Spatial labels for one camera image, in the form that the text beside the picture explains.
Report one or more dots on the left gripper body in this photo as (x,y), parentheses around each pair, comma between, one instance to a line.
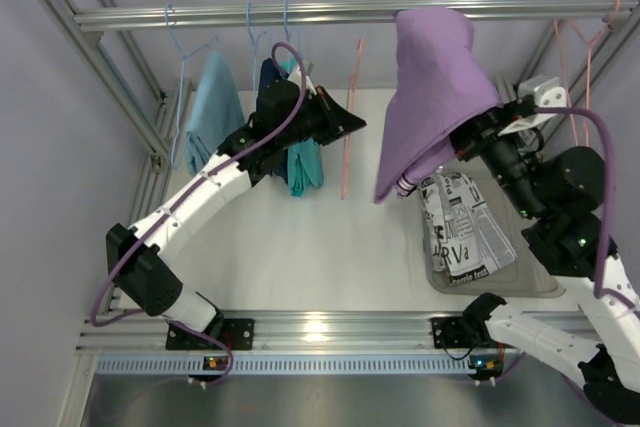
(323,114)

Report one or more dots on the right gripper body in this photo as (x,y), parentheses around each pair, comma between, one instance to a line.
(478,129)

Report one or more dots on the purple trousers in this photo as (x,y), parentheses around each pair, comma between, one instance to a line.
(440,85)

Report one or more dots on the pink hanger with purple trousers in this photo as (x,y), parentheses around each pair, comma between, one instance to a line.
(351,92)

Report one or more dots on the newspaper print trousers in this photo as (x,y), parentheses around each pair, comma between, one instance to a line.
(465,242)

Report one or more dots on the pink wire hanger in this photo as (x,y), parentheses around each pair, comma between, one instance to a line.
(590,43)

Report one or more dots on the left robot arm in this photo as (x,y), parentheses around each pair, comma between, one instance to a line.
(140,257)

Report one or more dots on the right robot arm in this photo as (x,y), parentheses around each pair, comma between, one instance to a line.
(570,199)

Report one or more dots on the teal trousers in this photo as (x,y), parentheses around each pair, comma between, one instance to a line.
(301,168)

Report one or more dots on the navy trousers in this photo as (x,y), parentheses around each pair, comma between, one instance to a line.
(267,77)

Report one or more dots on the blue hanger with teal trousers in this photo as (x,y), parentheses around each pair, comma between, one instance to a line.
(290,64)

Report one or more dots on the light blue trousers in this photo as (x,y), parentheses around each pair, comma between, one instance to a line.
(216,113)

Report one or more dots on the blue hanger leftmost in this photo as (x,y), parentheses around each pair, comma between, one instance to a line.
(184,56)

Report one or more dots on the clear plastic bin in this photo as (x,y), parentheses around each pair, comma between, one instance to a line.
(525,277)

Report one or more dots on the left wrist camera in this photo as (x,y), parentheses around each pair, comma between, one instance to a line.
(298,74)

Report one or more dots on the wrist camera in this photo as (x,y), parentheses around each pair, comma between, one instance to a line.
(298,74)
(540,96)

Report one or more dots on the right aluminium frame post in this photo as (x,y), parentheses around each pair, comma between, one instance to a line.
(527,49)

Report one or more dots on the aluminium frame post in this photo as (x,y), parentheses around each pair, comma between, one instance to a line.
(77,155)
(527,49)

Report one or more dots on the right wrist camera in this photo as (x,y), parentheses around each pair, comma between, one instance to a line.
(540,96)

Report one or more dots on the left aluminium frame post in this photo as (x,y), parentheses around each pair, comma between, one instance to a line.
(77,155)

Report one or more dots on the aluminium hanging rail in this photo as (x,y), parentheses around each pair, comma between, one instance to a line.
(120,19)

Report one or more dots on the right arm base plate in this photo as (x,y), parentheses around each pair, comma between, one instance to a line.
(455,332)

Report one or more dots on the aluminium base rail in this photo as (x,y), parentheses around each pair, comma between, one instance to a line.
(294,332)

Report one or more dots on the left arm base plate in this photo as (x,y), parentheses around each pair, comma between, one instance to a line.
(235,334)

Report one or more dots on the grey slotted cable duct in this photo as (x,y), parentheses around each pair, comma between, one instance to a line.
(289,364)

